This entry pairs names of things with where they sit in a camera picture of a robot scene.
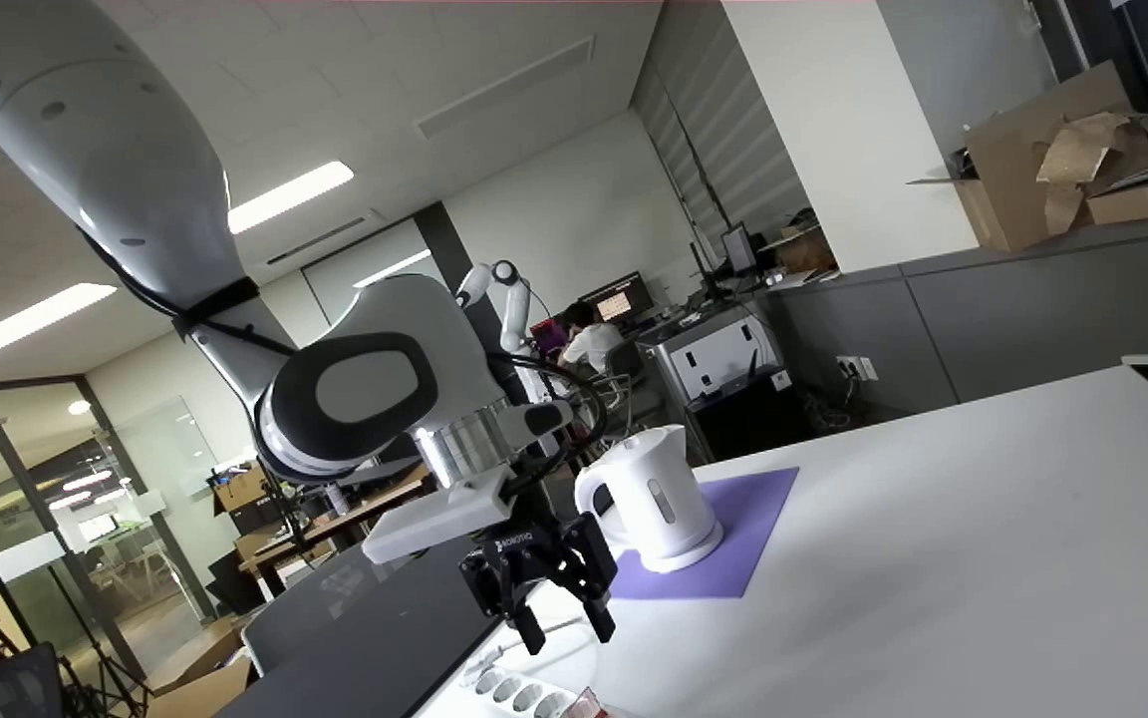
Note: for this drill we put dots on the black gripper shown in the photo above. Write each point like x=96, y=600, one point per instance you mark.
x=541, y=553

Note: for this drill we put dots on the white power strip orange switch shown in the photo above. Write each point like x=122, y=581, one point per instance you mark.
x=537, y=699

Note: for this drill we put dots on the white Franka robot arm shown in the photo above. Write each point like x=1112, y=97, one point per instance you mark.
x=70, y=122

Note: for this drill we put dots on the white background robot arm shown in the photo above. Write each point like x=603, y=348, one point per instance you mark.
x=506, y=301

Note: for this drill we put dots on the white electric kettle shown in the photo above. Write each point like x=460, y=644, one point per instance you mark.
x=660, y=503

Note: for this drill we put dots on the purple mat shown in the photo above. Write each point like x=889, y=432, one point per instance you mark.
x=747, y=532

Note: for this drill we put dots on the wooden desk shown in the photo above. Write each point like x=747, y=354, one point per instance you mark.
x=319, y=523

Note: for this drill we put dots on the white cabinet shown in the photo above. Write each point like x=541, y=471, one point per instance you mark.
x=720, y=354

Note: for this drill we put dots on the cardboard box on floor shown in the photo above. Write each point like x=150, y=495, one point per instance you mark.
x=199, y=678

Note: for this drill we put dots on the ceiling light panel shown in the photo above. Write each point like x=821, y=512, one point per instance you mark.
x=290, y=198
x=18, y=323

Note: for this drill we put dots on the grey window blind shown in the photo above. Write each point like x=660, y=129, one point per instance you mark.
x=720, y=122

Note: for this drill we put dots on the open cardboard box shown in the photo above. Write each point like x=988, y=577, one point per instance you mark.
x=1038, y=160

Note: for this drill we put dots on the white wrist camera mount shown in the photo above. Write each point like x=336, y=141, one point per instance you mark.
x=441, y=523

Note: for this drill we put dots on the white wall outlet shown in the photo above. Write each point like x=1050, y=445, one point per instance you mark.
x=858, y=367

